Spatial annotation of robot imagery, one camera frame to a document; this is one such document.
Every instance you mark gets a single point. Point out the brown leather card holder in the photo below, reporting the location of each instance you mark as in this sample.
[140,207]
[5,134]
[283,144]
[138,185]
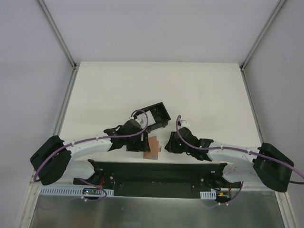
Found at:
[155,149]

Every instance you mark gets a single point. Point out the white cable duct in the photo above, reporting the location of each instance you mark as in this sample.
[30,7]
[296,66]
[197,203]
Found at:
[208,195]
[71,191]

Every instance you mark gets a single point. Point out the aluminium frame post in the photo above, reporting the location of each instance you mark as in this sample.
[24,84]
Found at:
[54,28]
[262,34]

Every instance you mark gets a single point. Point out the right aluminium frame post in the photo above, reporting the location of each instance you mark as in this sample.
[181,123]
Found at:
[262,34]

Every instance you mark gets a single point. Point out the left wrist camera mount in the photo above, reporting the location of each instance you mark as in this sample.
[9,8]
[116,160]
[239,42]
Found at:
[137,117]

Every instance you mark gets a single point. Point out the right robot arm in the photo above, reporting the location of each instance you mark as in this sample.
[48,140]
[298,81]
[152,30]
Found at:
[264,164]

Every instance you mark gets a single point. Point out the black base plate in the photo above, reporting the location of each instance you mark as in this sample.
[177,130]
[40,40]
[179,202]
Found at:
[160,180]

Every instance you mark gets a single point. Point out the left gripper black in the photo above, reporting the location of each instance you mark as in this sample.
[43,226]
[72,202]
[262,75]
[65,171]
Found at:
[146,141]

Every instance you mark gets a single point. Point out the white cards stack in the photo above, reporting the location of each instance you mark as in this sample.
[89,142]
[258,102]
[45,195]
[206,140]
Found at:
[150,118]

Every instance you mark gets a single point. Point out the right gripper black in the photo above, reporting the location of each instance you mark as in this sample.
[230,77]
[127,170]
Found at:
[171,143]

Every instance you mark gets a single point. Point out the black card dispenser box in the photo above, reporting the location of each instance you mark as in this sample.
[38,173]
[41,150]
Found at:
[160,115]

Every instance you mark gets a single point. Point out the left aluminium frame post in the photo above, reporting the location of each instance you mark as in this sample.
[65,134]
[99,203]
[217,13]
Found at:
[54,28]

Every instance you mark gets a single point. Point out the left white cable duct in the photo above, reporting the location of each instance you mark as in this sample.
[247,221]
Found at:
[71,191]

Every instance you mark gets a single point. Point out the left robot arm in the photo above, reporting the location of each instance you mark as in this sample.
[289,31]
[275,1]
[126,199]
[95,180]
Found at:
[57,158]

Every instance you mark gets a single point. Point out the right white cable duct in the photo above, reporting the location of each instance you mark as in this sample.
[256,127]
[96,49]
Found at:
[208,195]

